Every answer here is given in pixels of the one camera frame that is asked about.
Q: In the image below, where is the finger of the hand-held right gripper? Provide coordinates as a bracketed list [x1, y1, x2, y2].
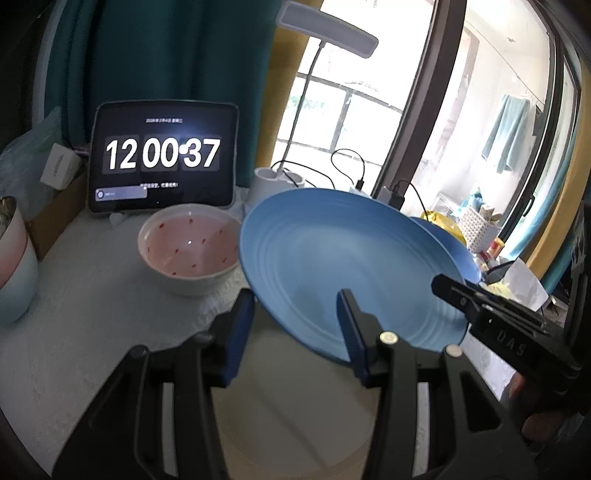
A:
[431, 274, 490, 324]

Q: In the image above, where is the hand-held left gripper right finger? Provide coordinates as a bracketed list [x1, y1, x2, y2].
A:
[337, 288, 539, 480]

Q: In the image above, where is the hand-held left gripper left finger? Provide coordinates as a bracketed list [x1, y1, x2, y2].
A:
[53, 288, 257, 480]

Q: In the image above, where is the blue ridged plate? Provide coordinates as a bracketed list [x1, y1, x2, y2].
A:
[238, 187, 469, 365]
[409, 216, 482, 284]

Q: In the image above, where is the pink strawberry-print bowl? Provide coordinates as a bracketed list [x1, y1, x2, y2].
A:
[137, 204, 242, 297]

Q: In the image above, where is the person's right hand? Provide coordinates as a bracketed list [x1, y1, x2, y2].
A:
[501, 371, 587, 446]

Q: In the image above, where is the white paper sheet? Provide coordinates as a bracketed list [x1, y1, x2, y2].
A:
[502, 258, 552, 312]

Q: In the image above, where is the white lattice basket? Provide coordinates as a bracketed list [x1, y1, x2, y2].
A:
[457, 203, 502, 252]

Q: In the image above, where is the yellow printed bag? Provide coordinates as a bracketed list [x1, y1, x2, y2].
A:
[420, 210, 469, 250]

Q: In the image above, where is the black power adapter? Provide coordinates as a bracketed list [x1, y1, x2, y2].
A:
[381, 185, 407, 208]

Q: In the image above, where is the white textured tablecloth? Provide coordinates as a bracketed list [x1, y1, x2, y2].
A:
[0, 185, 509, 462]

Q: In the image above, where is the teal hanging towel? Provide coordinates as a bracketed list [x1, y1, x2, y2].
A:
[482, 95, 532, 174]

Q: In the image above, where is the cardboard box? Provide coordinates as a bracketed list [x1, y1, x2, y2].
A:
[25, 173, 93, 259]

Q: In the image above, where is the tablet showing clock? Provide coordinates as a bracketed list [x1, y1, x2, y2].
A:
[88, 102, 241, 217]

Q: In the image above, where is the pastel steel-lined bowl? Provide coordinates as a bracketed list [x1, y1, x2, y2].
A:
[0, 195, 40, 324]

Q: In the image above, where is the small white box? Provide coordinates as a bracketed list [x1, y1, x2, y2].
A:
[39, 143, 84, 190]

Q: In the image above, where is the yellow curtain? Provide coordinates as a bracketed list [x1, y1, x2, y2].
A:
[256, 0, 324, 185]

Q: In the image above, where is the clear plastic bag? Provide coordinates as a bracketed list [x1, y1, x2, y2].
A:
[0, 108, 63, 217]

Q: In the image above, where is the white desk lamp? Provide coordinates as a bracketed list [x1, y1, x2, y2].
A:
[247, 0, 379, 206]

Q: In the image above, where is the teal curtain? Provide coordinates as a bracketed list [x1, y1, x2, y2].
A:
[44, 0, 287, 148]

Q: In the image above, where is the black cable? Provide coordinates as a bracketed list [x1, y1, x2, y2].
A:
[270, 159, 338, 190]
[392, 179, 428, 217]
[330, 148, 366, 190]

